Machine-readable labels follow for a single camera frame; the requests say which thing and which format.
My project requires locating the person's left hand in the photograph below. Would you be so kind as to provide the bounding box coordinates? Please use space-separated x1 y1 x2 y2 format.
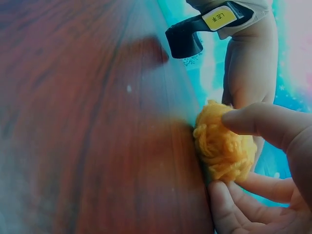
221 14 279 174

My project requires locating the person's right hand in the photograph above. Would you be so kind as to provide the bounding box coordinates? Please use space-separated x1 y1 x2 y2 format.
208 101 312 234

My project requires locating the black wrist band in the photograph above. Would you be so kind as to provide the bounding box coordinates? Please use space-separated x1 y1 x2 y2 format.
165 0 258 59

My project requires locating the orange yarn ball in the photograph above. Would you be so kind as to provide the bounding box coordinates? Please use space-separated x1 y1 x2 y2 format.
193 99 259 184

